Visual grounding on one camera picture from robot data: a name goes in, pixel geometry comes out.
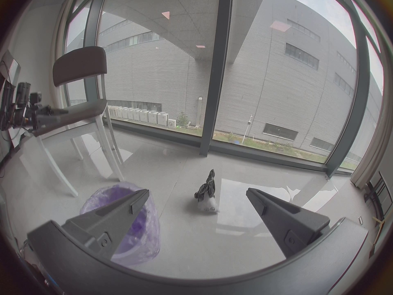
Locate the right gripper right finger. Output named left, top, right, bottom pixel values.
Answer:
left=246, top=188, right=330, bottom=259

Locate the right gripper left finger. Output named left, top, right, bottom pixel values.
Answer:
left=63, top=189, right=150, bottom=259

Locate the purple plastic bag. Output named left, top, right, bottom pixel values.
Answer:
left=80, top=182, right=161, bottom=265

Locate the black plastic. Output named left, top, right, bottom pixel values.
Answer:
left=194, top=169, right=216, bottom=201

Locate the white printed wrapper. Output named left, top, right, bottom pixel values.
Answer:
left=196, top=195, right=220, bottom=213

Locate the window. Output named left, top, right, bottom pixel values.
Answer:
left=63, top=0, right=387, bottom=177

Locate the brown padded white frame chair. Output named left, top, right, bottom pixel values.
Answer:
left=31, top=46, right=125, bottom=197

